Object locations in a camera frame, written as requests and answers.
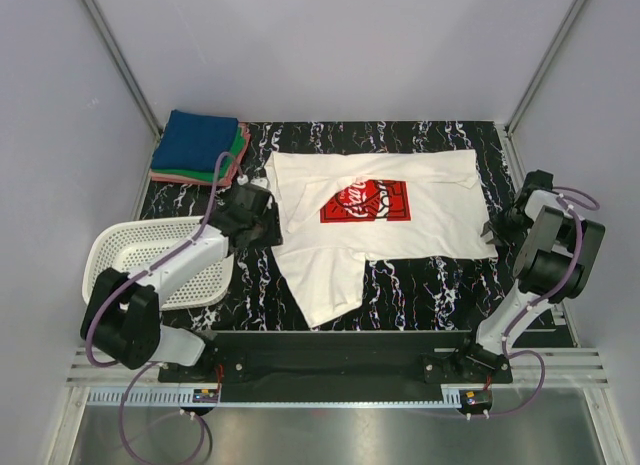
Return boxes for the white Coca-Cola print t-shirt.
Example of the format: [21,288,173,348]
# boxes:
[264,149,497,328]

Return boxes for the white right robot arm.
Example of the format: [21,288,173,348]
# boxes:
[453,185,606,380]

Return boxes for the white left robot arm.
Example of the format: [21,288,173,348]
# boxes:
[80,197,282,370]

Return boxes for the folded green t-shirt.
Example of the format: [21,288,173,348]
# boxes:
[166,124,250,186]

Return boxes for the folded blue t-shirt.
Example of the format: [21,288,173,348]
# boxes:
[151,109,239,172]

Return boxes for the folded pink t-shirt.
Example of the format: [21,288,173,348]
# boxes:
[149,123,251,187]

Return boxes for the white perforated plastic basket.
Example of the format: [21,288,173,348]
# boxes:
[82,216,233,312]

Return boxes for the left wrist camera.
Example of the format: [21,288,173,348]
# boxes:
[232,183,272,214]

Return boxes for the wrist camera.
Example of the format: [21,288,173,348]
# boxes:
[232,183,272,214]
[520,170,554,200]

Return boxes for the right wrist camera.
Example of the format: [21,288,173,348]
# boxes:
[520,170,554,200]

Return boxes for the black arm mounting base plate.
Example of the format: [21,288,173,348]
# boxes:
[159,331,513,385]

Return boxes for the white slotted cable duct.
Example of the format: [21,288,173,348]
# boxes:
[87,387,219,407]

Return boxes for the right aluminium frame post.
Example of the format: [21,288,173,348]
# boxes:
[504,0,590,138]

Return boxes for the aluminium frame post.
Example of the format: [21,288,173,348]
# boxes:
[79,0,163,140]
[504,0,590,138]

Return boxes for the left aluminium frame post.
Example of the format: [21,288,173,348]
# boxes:
[79,0,163,140]

